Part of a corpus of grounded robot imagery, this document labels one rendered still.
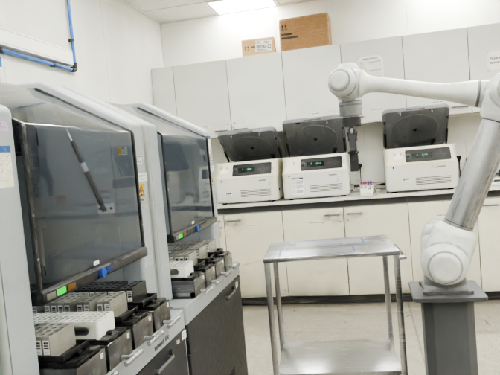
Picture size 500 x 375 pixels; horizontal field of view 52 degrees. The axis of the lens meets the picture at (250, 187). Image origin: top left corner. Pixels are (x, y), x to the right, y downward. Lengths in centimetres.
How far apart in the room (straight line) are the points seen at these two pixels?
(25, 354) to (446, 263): 128
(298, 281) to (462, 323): 249
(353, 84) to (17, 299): 127
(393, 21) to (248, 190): 203
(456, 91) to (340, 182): 239
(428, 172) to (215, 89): 199
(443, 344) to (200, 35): 394
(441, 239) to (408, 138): 294
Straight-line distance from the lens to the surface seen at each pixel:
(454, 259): 184
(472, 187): 189
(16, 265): 131
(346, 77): 188
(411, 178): 432
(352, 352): 273
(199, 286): 217
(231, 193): 447
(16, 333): 133
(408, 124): 463
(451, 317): 214
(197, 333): 216
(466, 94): 206
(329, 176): 432
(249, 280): 455
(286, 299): 458
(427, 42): 470
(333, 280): 443
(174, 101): 493
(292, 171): 436
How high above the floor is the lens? 127
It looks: 3 degrees down
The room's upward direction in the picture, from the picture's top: 5 degrees counter-clockwise
